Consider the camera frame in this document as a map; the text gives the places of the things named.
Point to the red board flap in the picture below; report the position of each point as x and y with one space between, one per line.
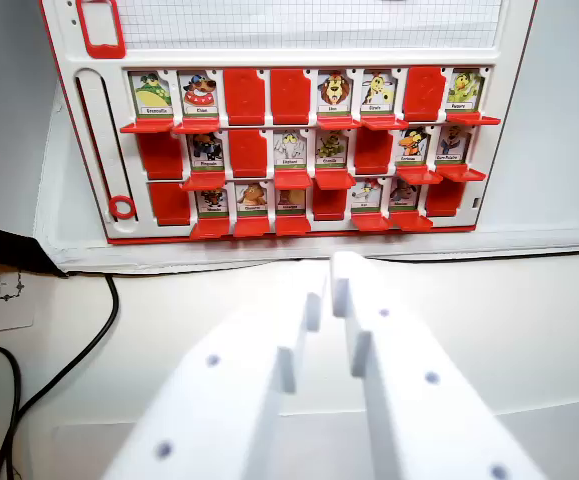
195 125

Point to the red and white game board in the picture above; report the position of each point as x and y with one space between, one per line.
289 55

